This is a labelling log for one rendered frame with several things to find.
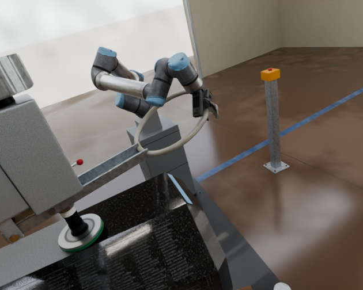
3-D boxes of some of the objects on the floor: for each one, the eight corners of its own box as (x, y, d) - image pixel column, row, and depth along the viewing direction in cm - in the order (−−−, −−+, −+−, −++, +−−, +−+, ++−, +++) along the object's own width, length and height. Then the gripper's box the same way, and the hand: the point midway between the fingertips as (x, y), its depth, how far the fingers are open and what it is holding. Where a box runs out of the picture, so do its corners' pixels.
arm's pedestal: (144, 193, 287) (119, 129, 247) (181, 174, 303) (163, 111, 263) (162, 217, 245) (135, 145, 205) (203, 194, 261) (185, 123, 221)
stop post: (290, 167, 266) (287, 67, 215) (274, 174, 262) (268, 74, 211) (276, 159, 283) (271, 65, 232) (263, 166, 279) (253, 71, 228)
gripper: (207, 76, 115) (226, 108, 128) (186, 84, 122) (205, 113, 135) (204, 88, 110) (223, 119, 123) (182, 95, 117) (202, 125, 130)
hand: (212, 118), depth 126 cm, fingers closed on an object, 5 cm apart
